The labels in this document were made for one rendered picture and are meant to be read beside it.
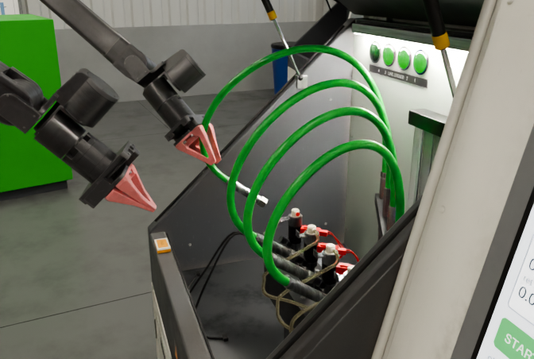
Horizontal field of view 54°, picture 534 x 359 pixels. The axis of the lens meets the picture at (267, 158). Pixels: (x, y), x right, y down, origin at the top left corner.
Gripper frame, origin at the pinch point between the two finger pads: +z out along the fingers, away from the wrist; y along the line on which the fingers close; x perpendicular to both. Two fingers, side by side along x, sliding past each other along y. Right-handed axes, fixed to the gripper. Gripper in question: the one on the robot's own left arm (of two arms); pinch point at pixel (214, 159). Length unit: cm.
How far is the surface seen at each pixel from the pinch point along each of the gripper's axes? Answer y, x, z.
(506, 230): -39, -35, 34
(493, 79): -33, -44, 21
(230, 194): -14.8, -3.7, 9.1
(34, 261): 153, 182, -55
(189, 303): -8.6, 19.3, 18.9
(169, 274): 0.0, 24.0, 11.7
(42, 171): 237, 200, -125
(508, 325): -42, -29, 41
